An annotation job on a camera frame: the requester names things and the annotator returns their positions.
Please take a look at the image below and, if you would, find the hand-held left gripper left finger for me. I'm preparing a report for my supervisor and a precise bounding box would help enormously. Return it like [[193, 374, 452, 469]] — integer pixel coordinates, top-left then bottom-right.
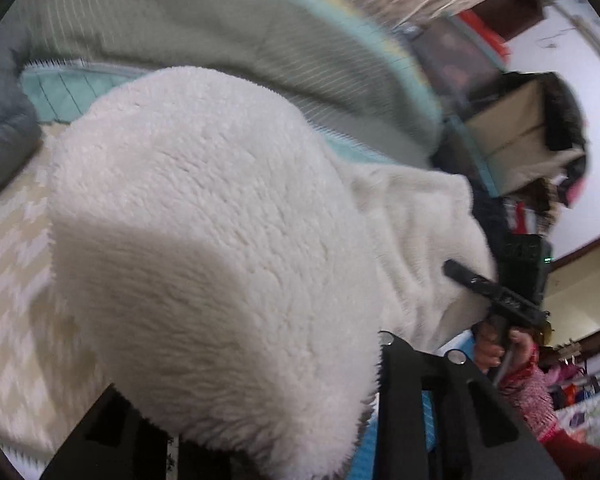
[[40, 382, 221, 480]]

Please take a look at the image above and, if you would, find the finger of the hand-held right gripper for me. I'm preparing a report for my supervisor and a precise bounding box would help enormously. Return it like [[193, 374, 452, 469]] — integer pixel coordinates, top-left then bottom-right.
[[442, 259, 551, 331]]

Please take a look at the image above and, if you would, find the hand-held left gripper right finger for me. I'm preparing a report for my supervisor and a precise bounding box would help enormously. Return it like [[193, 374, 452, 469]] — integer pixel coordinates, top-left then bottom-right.
[[375, 330, 563, 480]]

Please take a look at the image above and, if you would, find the white dotted fleece garment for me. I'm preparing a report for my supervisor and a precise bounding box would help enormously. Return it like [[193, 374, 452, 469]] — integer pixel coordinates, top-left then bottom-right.
[[45, 66, 498, 480]]

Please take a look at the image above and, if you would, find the person's right forearm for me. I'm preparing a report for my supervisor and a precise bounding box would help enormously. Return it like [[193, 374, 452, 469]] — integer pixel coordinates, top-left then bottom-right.
[[497, 345, 600, 466]]

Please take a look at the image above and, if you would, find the person's right hand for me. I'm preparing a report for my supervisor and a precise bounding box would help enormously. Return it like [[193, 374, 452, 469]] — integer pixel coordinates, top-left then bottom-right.
[[472, 319, 536, 377]]

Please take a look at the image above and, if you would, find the beige cardboard box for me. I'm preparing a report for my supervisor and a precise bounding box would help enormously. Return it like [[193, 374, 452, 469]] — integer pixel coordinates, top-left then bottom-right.
[[464, 72, 588, 198]]

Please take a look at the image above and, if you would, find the white floral cloth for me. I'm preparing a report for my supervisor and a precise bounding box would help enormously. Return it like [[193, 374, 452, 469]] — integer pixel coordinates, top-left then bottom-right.
[[555, 395, 600, 453]]

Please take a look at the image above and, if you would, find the clear storage box red lid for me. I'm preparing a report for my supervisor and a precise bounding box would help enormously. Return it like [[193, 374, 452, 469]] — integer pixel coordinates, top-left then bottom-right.
[[414, 12, 512, 111]]

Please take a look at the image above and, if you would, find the grey quilted puffer jacket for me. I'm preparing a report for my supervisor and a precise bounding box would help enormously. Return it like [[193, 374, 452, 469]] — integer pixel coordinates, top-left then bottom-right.
[[0, 30, 45, 213]]

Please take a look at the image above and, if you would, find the teal patterned bedspread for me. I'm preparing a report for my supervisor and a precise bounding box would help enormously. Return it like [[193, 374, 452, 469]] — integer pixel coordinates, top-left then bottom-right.
[[0, 0, 476, 480]]

